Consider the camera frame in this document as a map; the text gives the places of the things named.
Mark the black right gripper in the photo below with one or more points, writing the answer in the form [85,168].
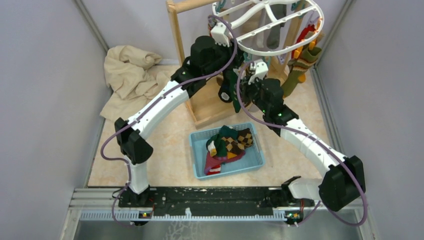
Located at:
[244,87]

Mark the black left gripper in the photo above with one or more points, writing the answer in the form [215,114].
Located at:
[238,58]

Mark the dark teal sock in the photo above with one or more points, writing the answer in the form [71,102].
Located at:
[228,132]

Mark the white green patch sock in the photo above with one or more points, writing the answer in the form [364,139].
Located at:
[216,146]

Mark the maroon pink sock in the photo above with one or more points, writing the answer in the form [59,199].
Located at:
[214,161]

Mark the red white striped sock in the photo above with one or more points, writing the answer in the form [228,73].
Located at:
[214,170]

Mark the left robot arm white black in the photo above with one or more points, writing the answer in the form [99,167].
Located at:
[207,59]

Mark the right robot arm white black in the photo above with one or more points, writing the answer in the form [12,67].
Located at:
[342,178]

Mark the white plastic sock hanger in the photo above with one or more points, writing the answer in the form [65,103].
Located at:
[257,6]

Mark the black blue white sock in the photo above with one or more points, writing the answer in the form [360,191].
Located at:
[224,92]

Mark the grey ankle sock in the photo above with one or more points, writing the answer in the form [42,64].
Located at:
[273,40]

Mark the light blue plastic basket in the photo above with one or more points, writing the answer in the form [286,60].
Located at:
[252,160]

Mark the red and cream sock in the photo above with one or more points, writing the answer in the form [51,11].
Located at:
[310,28]

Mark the beige crumpled cloth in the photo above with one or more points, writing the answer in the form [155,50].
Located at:
[135,78]

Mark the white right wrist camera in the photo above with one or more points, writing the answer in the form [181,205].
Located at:
[258,71]

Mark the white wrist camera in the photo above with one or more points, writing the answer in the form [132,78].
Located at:
[220,34]
[258,71]

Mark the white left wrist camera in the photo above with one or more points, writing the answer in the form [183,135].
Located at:
[220,34]

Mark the wooden hanger stand frame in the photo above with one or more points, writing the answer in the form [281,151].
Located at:
[205,107]

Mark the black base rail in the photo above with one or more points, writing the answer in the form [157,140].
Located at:
[190,204]

